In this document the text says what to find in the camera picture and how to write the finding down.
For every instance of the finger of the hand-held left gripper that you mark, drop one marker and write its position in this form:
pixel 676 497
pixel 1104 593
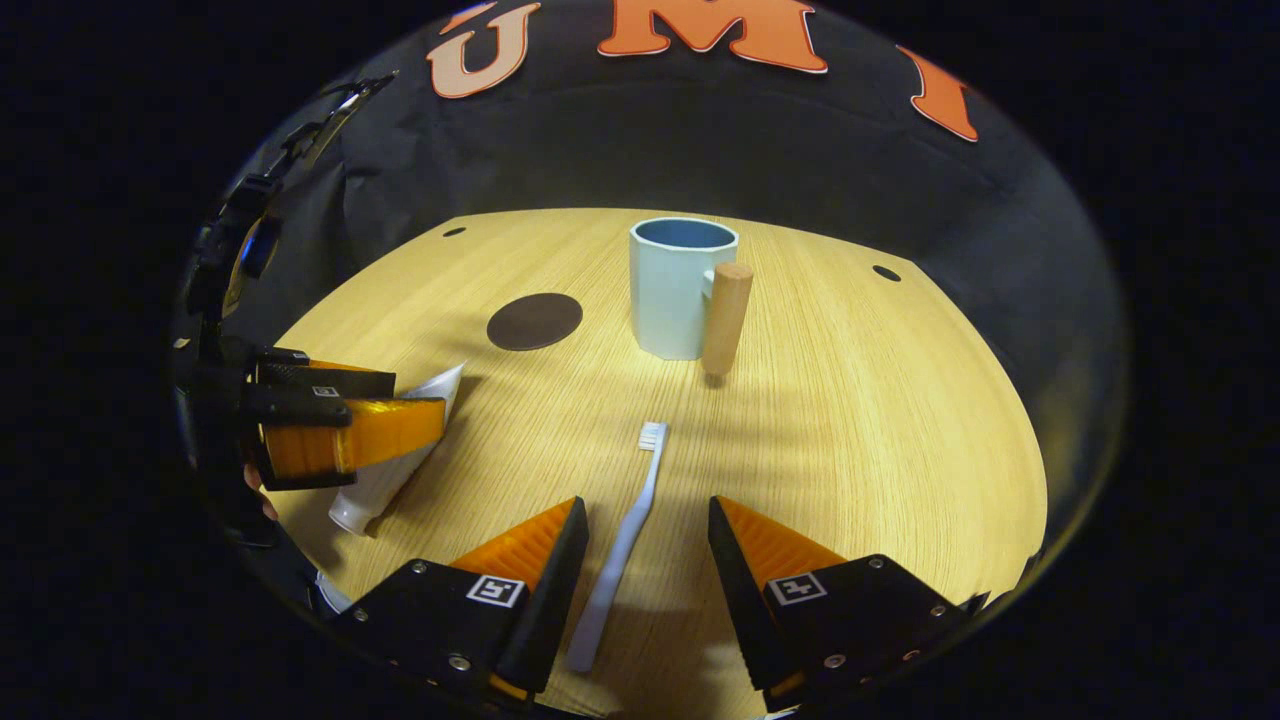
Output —
pixel 340 378
pixel 380 430

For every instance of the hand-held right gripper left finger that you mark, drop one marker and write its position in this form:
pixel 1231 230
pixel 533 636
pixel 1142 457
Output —
pixel 550 610

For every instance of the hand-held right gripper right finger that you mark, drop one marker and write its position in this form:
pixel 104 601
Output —
pixel 735 590

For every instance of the white toothpaste tube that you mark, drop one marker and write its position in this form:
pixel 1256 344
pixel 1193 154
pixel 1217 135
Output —
pixel 385 480

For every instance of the white toothbrush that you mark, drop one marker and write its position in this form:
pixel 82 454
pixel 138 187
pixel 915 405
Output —
pixel 620 550

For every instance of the dark round coaster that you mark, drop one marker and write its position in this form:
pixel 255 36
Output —
pixel 535 321

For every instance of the black backdrop cloth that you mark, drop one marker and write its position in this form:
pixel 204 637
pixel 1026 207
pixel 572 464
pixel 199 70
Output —
pixel 700 150

